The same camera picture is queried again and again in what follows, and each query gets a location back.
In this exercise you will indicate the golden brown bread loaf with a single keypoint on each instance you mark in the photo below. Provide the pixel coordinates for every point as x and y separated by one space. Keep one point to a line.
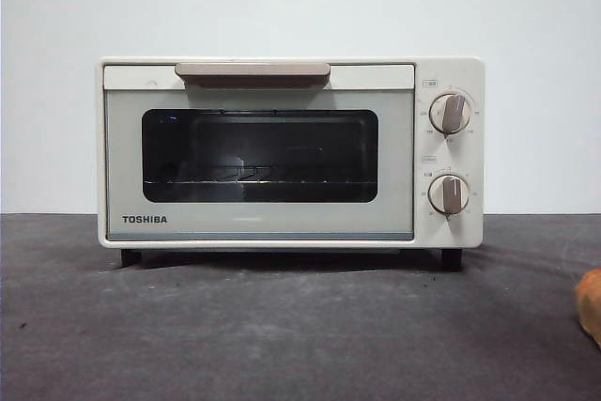
590 302

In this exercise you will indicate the beige oven control knob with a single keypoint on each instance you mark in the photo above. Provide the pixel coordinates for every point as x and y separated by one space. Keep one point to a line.
451 113
450 194

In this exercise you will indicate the white Toshiba toaster oven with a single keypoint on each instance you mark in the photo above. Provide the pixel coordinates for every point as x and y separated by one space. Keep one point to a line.
451 72

